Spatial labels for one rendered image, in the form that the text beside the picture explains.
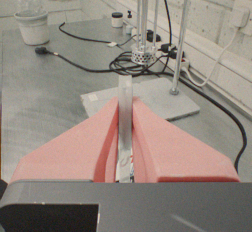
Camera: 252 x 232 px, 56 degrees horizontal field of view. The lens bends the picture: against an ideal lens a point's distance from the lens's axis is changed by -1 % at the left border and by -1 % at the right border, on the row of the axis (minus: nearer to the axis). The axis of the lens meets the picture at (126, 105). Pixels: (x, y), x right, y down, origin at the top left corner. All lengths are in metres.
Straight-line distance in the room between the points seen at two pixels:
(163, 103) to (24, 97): 0.42
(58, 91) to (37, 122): 0.15
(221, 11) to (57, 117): 0.58
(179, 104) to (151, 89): 0.11
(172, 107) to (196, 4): 0.40
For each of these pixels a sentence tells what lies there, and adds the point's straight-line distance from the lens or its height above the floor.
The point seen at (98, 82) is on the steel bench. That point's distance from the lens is 0.80.
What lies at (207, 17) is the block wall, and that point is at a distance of 0.88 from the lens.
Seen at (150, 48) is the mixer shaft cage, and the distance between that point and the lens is 0.60.
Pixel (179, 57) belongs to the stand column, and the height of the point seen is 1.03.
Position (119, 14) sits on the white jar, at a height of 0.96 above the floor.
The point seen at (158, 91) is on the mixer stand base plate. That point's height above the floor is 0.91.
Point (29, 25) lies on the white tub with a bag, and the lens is 1.12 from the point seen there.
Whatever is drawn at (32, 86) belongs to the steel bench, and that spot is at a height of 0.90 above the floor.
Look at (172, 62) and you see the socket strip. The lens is 0.88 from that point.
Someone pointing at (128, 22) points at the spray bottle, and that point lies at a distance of 1.21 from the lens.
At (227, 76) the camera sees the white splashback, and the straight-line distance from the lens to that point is 0.77.
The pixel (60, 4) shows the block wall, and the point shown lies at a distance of 2.61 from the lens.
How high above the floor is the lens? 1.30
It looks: 36 degrees down
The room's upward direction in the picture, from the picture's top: straight up
